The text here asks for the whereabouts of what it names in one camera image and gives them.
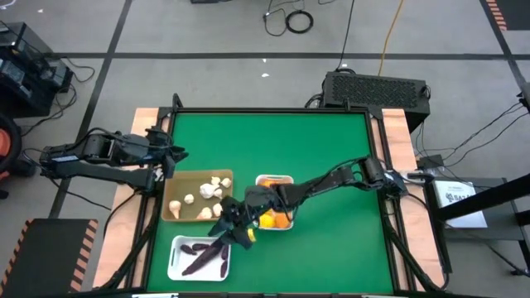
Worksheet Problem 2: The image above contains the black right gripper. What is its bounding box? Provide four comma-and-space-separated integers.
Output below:
207, 195, 261, 251

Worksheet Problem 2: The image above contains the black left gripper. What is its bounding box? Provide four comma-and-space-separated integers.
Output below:
119, 132, 190, 180

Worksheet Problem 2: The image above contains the large dark purple eggplant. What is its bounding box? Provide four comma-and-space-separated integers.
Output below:
181, 238, 227, 277

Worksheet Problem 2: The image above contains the yellow-orange fruit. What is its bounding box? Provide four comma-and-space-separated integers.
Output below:
273, 211, 292, 229

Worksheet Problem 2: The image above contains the brown translucent plastic bin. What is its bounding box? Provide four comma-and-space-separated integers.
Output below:
160, 168, 234, 224

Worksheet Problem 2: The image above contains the white plastic tray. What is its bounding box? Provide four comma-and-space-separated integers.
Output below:
166, 234, 232, 282

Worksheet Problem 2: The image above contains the wooden table side board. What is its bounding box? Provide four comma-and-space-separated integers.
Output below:
370, 108, 446, 286
91, 107, 171, 289

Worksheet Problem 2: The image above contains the black caster foot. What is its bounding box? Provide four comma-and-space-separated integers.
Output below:
7, 159, 37, 179

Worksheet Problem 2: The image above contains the black hazard-striped floor platform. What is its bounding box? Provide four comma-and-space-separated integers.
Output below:
483, 0, 530, 32
0, 218, 99, 298

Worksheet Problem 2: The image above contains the black electronics rack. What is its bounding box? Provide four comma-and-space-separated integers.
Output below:
0, 21, 75, 120

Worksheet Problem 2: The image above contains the orange black round device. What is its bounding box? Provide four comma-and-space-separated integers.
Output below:
0, 113, 22, 175

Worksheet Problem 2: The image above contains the black computer case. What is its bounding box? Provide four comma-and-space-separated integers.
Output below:
321, 70, 431, 132

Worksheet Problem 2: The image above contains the black power adapter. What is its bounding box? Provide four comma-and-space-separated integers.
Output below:
416, 154, 446, 171

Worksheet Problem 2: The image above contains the white printed paper sheet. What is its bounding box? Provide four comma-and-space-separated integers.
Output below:
432, 179, 489, 229

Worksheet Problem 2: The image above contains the black diagonal beam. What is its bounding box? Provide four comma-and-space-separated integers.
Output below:
434, 172, 530, 224

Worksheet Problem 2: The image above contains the grey side table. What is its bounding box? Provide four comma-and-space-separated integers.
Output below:
422, 175, 530, 243

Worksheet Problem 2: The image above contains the grey stand part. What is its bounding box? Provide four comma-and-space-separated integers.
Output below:
517, 80, 530, 113

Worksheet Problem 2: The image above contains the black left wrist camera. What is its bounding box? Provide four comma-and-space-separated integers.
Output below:
145, 127, 171, 147

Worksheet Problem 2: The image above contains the white plastic handled basket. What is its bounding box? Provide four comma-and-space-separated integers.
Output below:
252, 173, 295, 232

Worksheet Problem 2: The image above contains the black table frame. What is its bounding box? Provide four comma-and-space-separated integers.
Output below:
93, 93, 452, 298

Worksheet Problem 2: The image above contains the loose black plug cable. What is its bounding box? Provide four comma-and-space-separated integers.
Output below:
262, 0, 307, 37

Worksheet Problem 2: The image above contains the coiled black cable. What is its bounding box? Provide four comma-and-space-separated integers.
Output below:
284, 9, 315, 35

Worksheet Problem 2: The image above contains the long black floor cable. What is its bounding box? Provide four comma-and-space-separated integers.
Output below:
335, 0, 356, 70

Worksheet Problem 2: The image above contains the yellow floor cable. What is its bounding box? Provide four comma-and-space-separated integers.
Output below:
377, 0, 405, 78

